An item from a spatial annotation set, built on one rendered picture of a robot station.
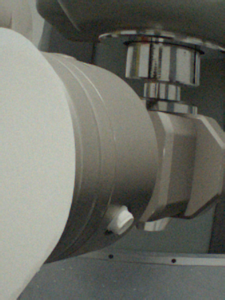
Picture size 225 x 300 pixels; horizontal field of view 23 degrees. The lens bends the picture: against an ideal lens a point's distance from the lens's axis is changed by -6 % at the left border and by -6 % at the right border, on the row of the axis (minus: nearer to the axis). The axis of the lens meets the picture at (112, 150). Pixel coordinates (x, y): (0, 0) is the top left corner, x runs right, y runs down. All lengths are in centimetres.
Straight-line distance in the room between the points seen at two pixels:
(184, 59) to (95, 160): 16
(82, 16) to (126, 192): 14
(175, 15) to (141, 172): 10
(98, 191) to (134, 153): 3
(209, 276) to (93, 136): 57
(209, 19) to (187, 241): 49
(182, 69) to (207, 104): 40
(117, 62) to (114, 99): 52
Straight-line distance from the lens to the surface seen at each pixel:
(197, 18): 29
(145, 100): 34
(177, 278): 74
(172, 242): 75
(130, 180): 22
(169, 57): 34
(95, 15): 31
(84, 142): 18
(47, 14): 49
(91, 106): 19
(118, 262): 74
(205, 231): 75
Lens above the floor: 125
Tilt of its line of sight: 3 degrees down
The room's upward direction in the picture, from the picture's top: 5 degrees clockwise
